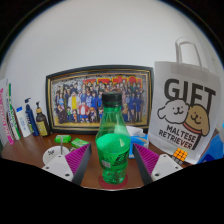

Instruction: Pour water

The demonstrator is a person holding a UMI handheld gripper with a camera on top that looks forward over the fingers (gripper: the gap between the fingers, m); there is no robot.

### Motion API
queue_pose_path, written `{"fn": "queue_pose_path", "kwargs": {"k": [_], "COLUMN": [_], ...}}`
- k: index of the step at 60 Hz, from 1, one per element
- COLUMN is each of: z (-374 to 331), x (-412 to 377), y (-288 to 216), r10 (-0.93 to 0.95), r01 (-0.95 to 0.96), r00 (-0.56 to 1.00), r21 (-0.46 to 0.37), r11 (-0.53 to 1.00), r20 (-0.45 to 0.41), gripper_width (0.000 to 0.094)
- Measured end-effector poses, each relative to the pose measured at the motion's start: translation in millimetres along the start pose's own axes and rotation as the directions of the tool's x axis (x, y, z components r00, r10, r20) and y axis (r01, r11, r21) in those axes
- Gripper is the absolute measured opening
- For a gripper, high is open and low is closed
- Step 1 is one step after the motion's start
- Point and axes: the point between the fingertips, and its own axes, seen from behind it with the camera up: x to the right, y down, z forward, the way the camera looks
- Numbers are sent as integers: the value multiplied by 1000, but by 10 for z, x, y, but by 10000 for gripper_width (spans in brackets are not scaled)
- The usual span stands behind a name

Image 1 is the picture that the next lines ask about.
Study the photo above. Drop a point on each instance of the long pink box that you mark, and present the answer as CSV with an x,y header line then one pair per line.
x,y
6,123

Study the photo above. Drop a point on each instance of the blue detergent bottle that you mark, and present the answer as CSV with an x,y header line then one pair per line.
x,y
213,150

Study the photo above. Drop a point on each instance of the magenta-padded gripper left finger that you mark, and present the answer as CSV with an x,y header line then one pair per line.
x,y
63,165

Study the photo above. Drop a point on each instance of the green plastic drink bottle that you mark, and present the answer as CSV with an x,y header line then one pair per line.
x,y
112,150

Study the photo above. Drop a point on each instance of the flat round red coaster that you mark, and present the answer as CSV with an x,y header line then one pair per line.
x,y
101,183

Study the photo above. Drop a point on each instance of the amber bottle with yellow label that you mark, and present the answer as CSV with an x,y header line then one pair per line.
x,y
42,125

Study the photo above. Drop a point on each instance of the framed group picture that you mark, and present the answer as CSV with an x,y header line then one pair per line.
x,y
73,100

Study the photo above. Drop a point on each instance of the small green box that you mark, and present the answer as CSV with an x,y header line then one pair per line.
x,y
62,139
79,142

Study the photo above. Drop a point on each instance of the dark blue pump bottle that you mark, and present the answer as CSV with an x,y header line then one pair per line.
x,y
31,121

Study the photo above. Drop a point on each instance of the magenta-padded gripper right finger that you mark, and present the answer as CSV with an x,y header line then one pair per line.
x,y
161,165

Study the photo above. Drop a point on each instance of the white printed paper gift bag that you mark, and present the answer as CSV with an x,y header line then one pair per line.
x,y
183,110

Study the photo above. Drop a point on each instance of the blue tissue pack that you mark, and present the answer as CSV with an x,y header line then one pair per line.
x,y
138,138

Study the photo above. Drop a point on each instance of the white bottle with blue cap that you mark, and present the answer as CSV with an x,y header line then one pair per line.
x,y
22,123

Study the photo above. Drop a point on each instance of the orange yellow puzzle cube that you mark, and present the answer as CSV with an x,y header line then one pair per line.
x,y
180,155

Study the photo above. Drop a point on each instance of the white flat panel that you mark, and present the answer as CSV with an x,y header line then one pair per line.
x,y
2,83

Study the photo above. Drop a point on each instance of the long white green box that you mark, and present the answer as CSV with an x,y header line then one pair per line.
x,y
13,116

